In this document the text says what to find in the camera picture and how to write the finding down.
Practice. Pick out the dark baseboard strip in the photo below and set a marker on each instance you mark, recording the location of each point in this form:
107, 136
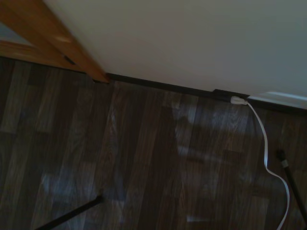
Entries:
158, 84

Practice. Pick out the white power plug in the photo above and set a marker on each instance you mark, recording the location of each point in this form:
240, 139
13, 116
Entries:
238, 100

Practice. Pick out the plain black tripod leg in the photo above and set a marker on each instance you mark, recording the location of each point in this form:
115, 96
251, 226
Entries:
72, 212

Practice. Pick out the wooden door with glass pane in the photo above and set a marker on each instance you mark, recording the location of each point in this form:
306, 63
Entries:
24, 48

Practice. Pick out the dark wall outlet plate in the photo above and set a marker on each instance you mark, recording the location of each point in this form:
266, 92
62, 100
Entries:
224, 94

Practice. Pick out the wooden door frame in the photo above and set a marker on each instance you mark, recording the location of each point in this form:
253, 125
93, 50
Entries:
72, 38

